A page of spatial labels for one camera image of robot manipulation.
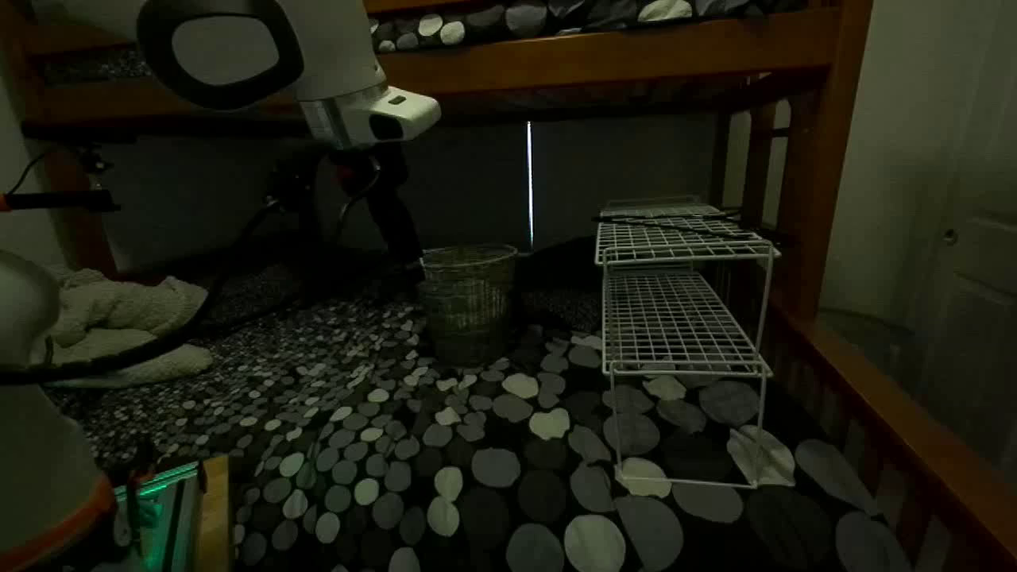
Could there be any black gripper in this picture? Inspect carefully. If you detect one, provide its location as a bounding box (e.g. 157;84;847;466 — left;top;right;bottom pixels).
326;143;424;267

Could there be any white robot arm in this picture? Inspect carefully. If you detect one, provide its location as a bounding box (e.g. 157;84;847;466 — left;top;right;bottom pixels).
0;0;396;572

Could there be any woven wicker basket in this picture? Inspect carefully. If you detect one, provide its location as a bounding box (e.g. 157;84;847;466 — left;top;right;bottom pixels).
419;245;518;367

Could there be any spotted black grey bedspread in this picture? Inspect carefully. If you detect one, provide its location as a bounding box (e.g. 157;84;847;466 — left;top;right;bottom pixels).
58;289;912;572

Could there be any cream folded blanket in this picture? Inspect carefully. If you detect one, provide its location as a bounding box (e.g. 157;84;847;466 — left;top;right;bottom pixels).
32;271;212;389

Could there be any green framed box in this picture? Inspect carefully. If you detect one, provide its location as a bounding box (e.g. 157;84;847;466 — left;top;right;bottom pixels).
111;458;233;572

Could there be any white closet door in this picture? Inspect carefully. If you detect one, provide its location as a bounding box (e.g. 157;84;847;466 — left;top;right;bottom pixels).
823;0;1017;469

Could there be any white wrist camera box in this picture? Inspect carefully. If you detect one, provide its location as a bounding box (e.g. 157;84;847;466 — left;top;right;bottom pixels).
299;85;444;154

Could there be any white wire shelf rack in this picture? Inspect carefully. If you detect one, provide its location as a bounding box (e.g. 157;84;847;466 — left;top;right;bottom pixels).
594;204;781;446

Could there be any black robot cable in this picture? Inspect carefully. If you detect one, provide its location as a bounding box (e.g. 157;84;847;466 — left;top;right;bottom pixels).
0;189;352;389

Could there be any wooden bunk bed frame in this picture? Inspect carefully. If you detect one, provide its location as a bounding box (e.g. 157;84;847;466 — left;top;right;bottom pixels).
2;0;1017;572

